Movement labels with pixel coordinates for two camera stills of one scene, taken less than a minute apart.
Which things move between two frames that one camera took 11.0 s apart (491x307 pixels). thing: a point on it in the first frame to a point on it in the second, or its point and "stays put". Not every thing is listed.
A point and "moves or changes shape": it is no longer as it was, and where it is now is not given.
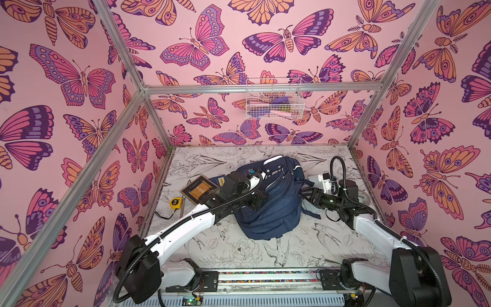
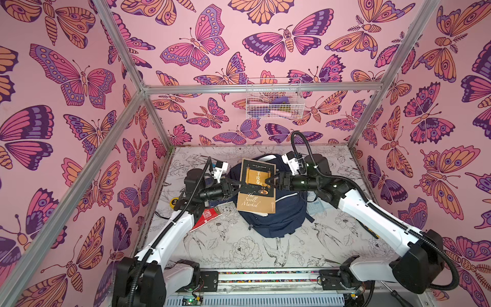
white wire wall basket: (274, 98) stays put
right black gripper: (312, 195) to (279, 181)
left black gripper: (257, 195) to (226, 188)
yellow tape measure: (176, 203) stays put
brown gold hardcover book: (195, 190) moves or changes shape
